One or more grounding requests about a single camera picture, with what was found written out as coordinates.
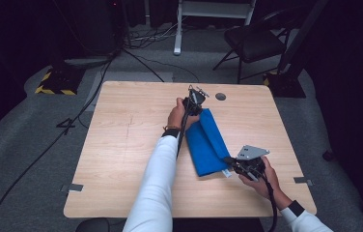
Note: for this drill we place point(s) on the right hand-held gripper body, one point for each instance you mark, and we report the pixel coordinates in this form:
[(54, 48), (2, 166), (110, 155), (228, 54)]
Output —
[(252, 159)]

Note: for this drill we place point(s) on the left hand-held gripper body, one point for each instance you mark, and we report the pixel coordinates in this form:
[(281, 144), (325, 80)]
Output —
[(195, 98)]

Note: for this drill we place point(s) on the blue cloth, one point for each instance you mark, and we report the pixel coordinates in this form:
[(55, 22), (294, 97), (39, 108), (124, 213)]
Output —
[(207, 146)]

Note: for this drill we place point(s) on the person's left hand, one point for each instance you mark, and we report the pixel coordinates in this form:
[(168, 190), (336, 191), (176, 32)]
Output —
[(178, 114)]

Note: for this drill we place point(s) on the person's right hand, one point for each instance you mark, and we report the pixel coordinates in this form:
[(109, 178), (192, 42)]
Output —
[(268, 182)]

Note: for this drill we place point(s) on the grey round table grommet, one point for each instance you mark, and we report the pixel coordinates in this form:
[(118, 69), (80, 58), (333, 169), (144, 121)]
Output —
[(220, 96)]

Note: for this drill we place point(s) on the grey tape piece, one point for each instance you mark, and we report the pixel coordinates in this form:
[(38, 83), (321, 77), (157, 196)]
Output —
[(73, 187), (302, 180)]

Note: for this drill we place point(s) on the small dark floor object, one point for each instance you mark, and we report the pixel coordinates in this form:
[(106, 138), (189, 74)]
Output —
[(328, 156)]

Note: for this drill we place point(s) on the black yellow striped stand base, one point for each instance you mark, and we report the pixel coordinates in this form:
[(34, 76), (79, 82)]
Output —
[(59, 82), (284, 85)]

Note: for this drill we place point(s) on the black folding chair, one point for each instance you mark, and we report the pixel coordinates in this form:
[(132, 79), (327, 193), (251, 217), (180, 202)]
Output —
[(255, 43)]

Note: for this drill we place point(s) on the black equipment tower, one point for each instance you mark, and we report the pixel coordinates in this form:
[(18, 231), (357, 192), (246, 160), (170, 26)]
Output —
[(100, 25)]

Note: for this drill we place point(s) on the black slanted stand pole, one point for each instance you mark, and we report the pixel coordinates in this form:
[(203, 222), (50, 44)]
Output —
[(301, 35)]

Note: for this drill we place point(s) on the dark round object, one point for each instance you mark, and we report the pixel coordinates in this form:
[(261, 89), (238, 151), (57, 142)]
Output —
[(92, 225)]

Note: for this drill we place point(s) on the white desk frame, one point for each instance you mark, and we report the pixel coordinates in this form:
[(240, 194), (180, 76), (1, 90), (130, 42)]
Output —
[(213, 11)]

